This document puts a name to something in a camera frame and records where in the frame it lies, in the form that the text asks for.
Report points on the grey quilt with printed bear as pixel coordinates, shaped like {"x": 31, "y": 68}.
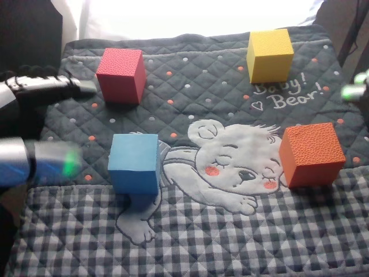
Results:
{"x": 201, "y": 236}

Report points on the red foam cube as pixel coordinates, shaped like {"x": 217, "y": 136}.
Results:
{"x": 121, "y": 75}

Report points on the yellow foam cube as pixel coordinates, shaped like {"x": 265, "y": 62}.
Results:
{"x": 269, "y": 57}

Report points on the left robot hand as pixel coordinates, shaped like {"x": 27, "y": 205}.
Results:
{"x": 43, "y": 85}

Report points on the blue foam cube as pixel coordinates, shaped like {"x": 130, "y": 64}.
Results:
{"x": 132, "y": 161}

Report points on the black stand pole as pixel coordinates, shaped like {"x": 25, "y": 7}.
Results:
{"x": 350, "y": 29}

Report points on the orange foam cube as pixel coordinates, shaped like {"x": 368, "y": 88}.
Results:
{"x": 311, "y": 155}

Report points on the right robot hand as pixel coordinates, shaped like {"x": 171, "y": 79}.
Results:
{"x": 350, "y": 92}

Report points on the white curtain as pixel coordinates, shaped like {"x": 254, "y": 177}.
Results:
{"x": 173, "y": 17}

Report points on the black panel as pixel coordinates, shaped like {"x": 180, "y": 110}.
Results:
{"x": 29, "y": 31}

